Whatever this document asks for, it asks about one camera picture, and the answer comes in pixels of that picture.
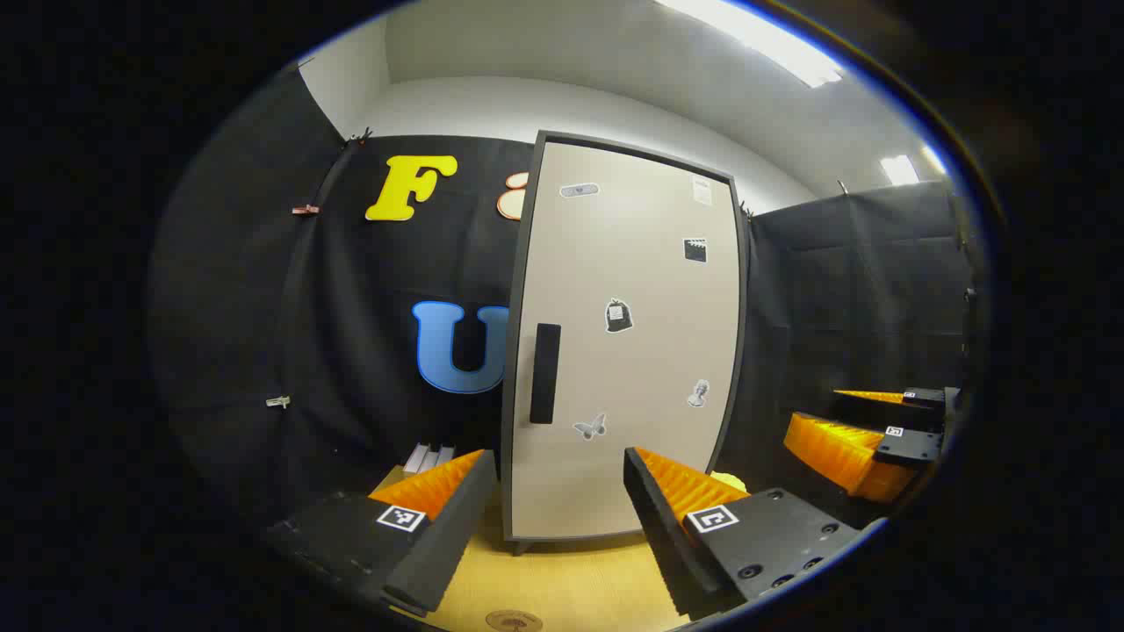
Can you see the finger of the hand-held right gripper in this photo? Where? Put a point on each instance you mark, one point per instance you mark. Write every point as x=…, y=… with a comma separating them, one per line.
x=878, y=411
x=834, y=452

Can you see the pale yellow round object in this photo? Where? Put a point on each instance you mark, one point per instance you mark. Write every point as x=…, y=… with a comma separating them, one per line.
x=729, y=480

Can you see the black backdrop cloth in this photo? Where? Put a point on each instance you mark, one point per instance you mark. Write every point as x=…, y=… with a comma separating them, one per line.
x=351, y=307

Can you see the white spine book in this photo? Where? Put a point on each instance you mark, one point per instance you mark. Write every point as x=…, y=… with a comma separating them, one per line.
x=429, y=456

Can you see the cream spine book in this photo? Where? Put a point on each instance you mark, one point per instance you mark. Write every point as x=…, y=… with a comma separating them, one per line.
x=414, y=458

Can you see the long ceiling light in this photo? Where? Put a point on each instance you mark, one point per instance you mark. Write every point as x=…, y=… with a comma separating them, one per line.
x=755, y=39

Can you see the small ceiling light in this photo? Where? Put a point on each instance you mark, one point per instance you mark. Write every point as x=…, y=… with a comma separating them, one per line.
x=899, y=169

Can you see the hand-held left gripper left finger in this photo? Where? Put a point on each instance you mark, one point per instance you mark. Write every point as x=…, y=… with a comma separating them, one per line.
x=457, y=535

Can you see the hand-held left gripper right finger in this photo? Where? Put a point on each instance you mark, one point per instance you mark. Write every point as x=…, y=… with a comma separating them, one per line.
x=663, y=535

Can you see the dark grey cabinet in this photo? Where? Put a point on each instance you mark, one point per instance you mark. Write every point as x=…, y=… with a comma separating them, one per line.
x=518, y=263

